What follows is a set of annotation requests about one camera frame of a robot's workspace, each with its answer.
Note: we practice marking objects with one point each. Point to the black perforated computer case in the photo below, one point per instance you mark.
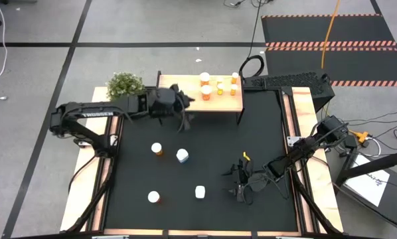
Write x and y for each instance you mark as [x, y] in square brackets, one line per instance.
[294, 84]

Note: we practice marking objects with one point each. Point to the white pill bottle blue label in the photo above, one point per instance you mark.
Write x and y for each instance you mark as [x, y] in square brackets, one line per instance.
[182, 155]
[200, 192]

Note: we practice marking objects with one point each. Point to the black side desk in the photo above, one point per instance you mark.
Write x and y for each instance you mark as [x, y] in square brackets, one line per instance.
[377, 164]

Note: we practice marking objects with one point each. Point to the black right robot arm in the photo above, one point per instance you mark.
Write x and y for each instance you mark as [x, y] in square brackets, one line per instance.
[304, 146]

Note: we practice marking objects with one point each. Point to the wooden shelf black metal legs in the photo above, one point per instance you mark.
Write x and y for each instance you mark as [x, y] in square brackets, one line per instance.
[218, 104]

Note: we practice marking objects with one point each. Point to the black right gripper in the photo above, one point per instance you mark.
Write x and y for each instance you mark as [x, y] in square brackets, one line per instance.
[244, 181]

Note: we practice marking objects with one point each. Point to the medium orange pill bottle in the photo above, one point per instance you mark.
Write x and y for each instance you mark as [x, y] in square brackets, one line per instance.
[156, 148]
[153, 196]

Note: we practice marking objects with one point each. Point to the potted green plant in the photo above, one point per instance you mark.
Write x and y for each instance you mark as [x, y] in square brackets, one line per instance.
[125, 84]

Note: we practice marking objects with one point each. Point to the black aluminium rig frame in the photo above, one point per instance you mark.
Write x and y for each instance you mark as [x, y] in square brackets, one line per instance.
[85, 207]

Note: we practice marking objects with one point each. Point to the small orange pill bottle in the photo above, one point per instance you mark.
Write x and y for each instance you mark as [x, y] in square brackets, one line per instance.
[220, 88]
[234, 77]
[233, 89]

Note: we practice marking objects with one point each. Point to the large orange pill bottle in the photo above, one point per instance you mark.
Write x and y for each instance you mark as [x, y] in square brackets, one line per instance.
[206, 92]
[204, 78]

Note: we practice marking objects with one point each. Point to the yellow clip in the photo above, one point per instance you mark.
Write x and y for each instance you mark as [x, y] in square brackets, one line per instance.
[247, 156]

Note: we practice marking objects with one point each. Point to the white paper sheet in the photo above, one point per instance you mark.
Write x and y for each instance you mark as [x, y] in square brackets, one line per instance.
[367, 184]

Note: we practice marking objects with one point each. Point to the yellow power plug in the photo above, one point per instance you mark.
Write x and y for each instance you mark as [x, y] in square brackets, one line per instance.
[361, 136]

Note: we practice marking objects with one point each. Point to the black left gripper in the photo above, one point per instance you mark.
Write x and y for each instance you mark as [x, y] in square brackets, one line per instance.
[163, 102]

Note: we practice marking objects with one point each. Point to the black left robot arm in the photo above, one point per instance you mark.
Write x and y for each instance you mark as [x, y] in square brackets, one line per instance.
[85, 114]

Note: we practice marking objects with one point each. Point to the black mat orange hazard stripes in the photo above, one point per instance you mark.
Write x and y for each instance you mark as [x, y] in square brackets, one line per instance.
[331, 30]

